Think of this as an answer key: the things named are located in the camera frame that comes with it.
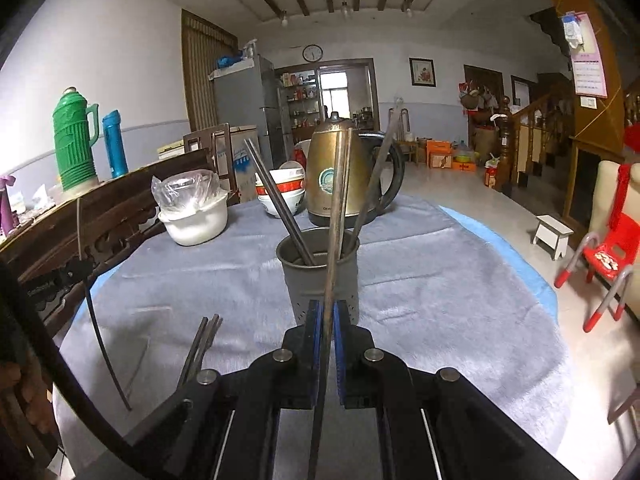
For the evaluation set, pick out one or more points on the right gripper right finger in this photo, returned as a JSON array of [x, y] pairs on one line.
[[432, 425]]

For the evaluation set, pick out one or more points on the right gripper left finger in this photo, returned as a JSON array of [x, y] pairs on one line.
[[219, 426]]

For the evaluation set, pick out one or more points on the person's left hand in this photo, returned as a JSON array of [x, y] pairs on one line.
[[28, 379]]

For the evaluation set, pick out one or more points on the chopsticks lying on cloth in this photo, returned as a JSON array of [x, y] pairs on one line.
[[201, 343]]

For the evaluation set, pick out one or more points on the green thermos flask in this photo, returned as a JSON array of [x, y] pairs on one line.
[[76, 125]]

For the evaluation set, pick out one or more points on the grey table cloth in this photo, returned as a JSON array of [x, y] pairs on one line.
[[430, 291]]

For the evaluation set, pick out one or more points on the blue thermos bottle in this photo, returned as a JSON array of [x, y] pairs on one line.
[[112, 130]]

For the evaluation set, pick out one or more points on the metal utensil holder cup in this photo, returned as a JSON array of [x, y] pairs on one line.
[[306, 283]]

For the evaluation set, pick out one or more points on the white pot with plastic bag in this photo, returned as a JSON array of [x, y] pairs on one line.
[[193, 206]]

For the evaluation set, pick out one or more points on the small white stool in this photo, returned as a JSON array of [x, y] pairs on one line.
[[554, 234]]

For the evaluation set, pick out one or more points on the white chest freezer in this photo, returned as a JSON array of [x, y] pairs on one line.
[[243, 165]]

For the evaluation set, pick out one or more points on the wooden chair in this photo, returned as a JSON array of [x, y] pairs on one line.
[[207, 140]]

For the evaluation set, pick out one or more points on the red child chair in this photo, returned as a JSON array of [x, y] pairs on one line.
[[612, 258]]

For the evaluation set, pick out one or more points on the stacked red white bowls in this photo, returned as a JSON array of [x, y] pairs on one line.
[[290, 181]]

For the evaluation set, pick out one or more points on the grey refrigerator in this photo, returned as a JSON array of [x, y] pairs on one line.
[[247, 93]]

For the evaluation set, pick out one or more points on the gold electric kettle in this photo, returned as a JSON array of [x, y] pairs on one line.
[[362, 171]]

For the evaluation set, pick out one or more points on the framed wall picture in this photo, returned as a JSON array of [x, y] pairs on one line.
[[422, 72]]

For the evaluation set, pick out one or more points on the round wall clock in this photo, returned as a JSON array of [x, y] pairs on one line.
[[312, 53]]

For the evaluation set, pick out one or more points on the wall calendar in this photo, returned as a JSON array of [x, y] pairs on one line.
[[587, 66]]

